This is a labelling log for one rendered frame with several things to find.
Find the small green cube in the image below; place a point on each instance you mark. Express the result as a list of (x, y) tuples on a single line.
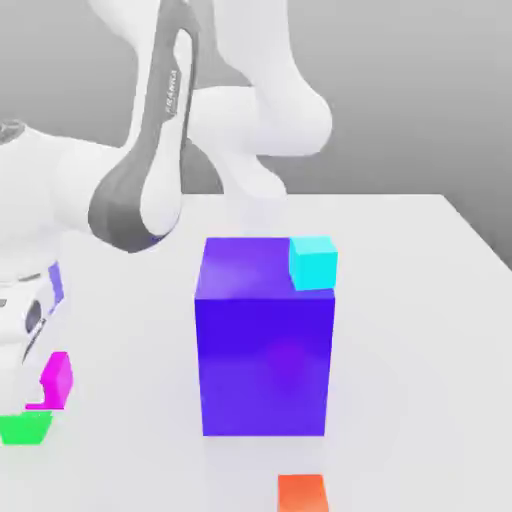
[(24, 428)]

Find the small orange cube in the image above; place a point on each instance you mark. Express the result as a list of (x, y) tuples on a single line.
[(302, 494)]

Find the small cyan cube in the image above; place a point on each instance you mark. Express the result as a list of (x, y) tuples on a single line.
[(314, 264)]

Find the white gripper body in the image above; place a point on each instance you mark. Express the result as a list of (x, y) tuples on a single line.
[(16, 380)]

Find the small magenta cube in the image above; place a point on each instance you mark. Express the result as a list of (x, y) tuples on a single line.
[(58, 380)]

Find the large blue box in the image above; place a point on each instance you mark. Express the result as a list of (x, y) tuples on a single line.
[(264, 360)]

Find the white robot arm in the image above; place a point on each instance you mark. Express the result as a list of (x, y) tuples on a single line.
[(280, 100)]

